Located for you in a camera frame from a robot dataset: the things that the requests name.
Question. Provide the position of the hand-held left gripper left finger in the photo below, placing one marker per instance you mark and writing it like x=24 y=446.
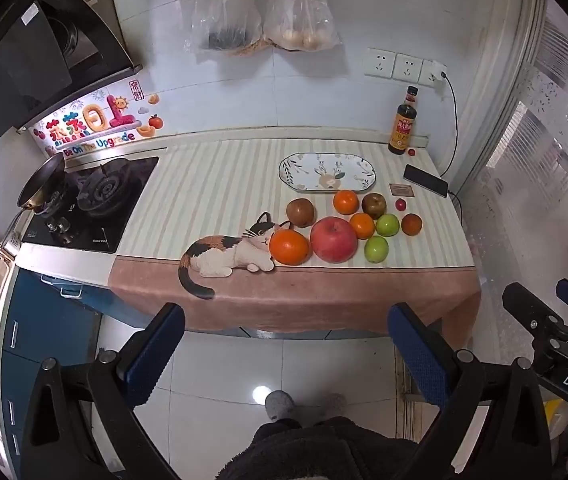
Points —
x=156 y=355

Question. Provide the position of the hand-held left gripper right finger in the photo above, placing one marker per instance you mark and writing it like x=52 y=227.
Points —
x=416 y=355

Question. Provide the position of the green apple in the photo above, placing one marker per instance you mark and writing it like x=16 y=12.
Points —
x=388 y=225
x=377 y=249

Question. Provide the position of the dark orange tangerine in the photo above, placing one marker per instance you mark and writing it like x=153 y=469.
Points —
x=412 y=224

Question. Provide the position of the large red apple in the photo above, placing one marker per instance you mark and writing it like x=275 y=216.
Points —
x=334 y=239

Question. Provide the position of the dark red apple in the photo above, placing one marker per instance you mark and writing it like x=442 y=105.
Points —
x=374 y=205

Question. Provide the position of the large orange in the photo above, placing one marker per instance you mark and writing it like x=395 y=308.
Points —
x=290 y=247

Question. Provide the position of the brown kiwi fruit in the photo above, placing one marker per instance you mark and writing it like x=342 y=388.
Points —
x=300 y=212

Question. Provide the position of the white oval floral plate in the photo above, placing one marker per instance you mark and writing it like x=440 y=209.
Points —
x=326 y=172

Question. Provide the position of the blue kitchen cabinet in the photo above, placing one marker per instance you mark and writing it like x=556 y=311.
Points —
x=38 y=320

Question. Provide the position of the black gas stove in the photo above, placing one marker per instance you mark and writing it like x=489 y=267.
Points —
x=113 y=230

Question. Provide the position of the grey slipper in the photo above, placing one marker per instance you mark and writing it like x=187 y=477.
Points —
x=280 y=404

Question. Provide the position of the person's dark trousers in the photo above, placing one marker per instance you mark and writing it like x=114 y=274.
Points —
x=319 y=450

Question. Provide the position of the frosted glass window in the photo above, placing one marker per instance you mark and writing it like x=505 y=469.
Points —
x=539 y=160

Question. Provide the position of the small red fruit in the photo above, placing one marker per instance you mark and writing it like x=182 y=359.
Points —
x=400 y=204

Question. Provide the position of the black smartphone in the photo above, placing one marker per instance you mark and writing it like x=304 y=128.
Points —
x=425 y=180

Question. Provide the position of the brown rectangular cloth label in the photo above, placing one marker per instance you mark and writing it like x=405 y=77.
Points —
x=402 y=190

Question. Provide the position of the striped cat print tablecloth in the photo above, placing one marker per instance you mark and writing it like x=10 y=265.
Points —
x=213 y=185

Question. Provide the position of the metal frying pan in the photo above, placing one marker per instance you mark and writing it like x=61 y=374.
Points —
x=43 y=180

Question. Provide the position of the dark sauce bottle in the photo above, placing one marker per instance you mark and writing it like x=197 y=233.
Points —
x=403 y=125

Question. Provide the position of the white charger plug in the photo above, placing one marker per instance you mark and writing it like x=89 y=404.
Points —
x=436 y=68

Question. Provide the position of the black range hood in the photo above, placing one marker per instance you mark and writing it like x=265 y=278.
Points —
x=38 y=50

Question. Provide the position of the clear plastic bag dark contents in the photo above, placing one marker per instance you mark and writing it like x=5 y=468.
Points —
x=223 y=15

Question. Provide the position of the clear plastic bag with eggs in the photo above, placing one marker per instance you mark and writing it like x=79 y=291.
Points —
x=299 y=20

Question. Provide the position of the colourful wall sticker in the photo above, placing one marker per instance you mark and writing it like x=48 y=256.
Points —
x=98 y=120

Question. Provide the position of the white wall outlet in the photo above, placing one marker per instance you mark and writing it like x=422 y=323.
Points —
x=407 y=67
x=380 y=63
x=426 y=77

